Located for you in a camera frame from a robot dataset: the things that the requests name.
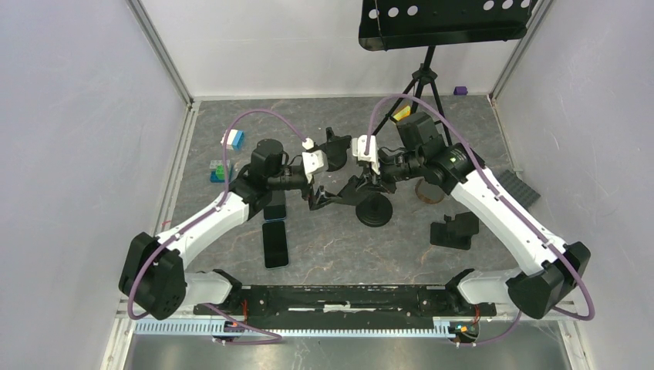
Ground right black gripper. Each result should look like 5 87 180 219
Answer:
356 150 423 195

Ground black round-base phone stand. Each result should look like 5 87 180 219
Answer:
319 127 352 172

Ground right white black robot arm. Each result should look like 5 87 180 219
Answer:
352 112 595 320

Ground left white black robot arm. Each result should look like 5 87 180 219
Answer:
118 140 329 320

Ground black square-base phone holder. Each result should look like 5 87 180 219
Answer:
430 212 480 251

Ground black music stand tripod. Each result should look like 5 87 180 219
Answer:
358 0 538 144

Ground blue-edged black smartphone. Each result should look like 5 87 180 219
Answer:
263 203 287 222

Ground orange yellow block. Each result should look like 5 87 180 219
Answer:
392 105 411 122

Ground white and blue blocks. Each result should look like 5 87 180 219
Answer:
221 129 244 151

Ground green white blue blocks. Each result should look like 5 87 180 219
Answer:
209 160 233 183

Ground purple block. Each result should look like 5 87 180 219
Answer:
453 86 468 96

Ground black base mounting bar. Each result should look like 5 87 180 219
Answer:
218 284 497 330

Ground grey studded baseplate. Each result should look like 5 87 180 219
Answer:
497 170 541 210

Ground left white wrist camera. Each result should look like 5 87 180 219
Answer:
302 137 329 183

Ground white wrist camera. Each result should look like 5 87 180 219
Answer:
302 137 329 183
351 135 381 175

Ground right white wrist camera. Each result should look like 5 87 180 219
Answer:
351 135 381 175

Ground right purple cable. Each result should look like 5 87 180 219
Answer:
363 93 597 348

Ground purple cable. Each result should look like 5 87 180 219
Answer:
363 93 597 348
126 108 314 346

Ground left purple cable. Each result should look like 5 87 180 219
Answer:
126 108 314 346

